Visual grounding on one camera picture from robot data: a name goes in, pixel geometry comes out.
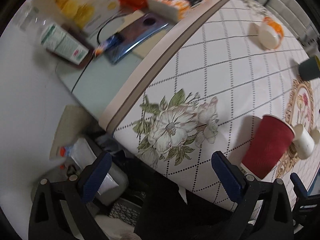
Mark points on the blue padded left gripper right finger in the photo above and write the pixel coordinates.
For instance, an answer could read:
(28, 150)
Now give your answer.
(230, 176)

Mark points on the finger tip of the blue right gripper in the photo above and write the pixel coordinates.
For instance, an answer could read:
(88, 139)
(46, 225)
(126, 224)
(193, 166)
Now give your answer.
(298, 186)

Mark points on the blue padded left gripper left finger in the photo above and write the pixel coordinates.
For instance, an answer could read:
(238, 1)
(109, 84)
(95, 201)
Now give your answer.
(95, 175)

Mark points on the red ribbed paper cup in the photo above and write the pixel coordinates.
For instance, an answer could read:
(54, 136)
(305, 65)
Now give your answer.
(271, 140)

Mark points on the plain white paper cup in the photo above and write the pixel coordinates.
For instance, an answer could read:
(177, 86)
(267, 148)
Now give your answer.
(303, 142)

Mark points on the dark green yellow-lined cup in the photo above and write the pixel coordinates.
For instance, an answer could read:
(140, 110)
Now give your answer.
(309, 69)

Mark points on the orange and white cup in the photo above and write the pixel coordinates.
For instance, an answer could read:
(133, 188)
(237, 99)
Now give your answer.
(270, 33)

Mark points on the white floral diamond tablecloth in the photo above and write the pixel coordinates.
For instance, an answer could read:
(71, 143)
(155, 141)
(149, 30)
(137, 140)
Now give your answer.
(210, 96)

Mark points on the blue smartphone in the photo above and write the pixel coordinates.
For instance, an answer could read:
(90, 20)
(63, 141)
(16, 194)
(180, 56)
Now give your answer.
(135, 34)

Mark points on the green and white box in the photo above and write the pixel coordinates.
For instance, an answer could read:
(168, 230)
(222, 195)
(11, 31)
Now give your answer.
(58, 41)

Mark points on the yellow snack bag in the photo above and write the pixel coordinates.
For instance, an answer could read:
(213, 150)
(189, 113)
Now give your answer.
(88, 15)

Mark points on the orange tissue pack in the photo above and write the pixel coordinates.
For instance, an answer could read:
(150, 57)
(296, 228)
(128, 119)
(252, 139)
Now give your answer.
(174, 10)

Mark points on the white quilted chair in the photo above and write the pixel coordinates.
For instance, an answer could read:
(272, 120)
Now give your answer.
(292, 15)

